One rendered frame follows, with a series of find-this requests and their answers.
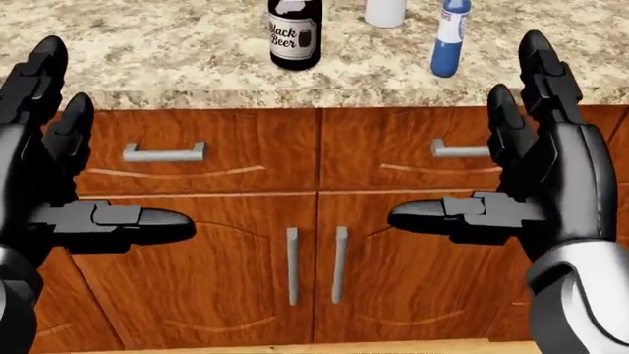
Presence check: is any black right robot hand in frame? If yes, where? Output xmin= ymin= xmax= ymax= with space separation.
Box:
xmin=387 ymin=29 xmax=618 ymax=263

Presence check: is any blue white labelled bottle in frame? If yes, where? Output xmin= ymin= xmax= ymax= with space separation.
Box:
xmin=429 ymin=0 xmax=472 ymax=79

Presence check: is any wooden cabinet door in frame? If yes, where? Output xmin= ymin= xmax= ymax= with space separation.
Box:
xmin=314 ymin=189 xmax=537 ymax=344
xmin=68 ymin=193 xmax=318 ymax=351

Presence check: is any black beer bottle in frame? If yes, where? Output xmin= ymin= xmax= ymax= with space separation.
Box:
xmin=267 ymin=0 xmax=324 ymax=72

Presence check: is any grey vertical door handle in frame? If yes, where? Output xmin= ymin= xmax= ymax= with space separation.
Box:
xmin=330 ymin=225 xmax=349 ymax=305
xmin=286 ymin=227 xmax=300 ymax=307

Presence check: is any white cup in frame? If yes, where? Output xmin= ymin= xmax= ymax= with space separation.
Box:
xmin=364 ymin=0 xmax=408 ymax=30

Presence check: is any grey bar drawer handle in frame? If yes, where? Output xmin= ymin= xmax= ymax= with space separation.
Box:
xmin=430 ymin=138 xmax=491 ymax=159
xmin=122 ymin=141 xmax=206 ymax=164

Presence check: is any wooden drawer front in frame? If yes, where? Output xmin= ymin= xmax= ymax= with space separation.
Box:
xmin=48 ymin=107 xmax=319 ymax=196
xmin=319 ymin=104 xmax=625 ymax=192

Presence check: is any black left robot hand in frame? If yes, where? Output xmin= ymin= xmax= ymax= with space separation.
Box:
xmin=0 ymin=34 xmax=197 ymax=266

